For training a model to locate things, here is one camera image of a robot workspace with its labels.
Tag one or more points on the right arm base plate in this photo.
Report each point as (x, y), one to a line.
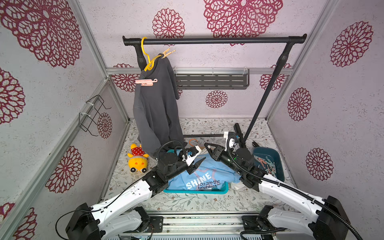
(257, 224)

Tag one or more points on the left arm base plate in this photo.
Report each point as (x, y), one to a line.
(154, 225)

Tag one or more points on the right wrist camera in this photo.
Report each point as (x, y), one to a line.
(231, 140)

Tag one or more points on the colourful clothespins pile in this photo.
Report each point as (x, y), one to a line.
(267, 165)

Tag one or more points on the black wire wall basket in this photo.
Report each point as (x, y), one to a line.
(96, 121)

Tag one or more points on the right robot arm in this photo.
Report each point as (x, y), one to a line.
(323, 219)

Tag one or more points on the teal laundry basket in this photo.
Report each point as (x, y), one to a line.
(195, 189)

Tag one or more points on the dark grey t-shirt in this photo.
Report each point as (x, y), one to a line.
(155, 108)

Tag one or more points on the black wall shelf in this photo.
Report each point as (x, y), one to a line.
(212, 79)

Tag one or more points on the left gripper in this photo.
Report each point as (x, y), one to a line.
(193, 168)

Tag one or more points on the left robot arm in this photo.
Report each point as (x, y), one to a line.
(122, 213)

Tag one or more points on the pink clothespin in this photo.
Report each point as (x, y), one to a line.
(146, 82)

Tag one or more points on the yellow plush toy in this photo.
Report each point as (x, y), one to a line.
(137, 159)

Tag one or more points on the black clothes rack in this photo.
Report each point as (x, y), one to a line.
(290, 41)

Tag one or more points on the beige clothespin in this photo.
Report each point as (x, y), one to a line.
(167, 52)

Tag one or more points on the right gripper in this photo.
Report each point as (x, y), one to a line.
(217, 153)

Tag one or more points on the light blue garment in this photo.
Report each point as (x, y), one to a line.
(207, 177)

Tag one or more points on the dark teal clothespin bin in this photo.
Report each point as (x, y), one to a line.
(272, 155)

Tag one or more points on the yellow plastic hanger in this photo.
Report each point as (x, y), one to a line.
(151, 62)

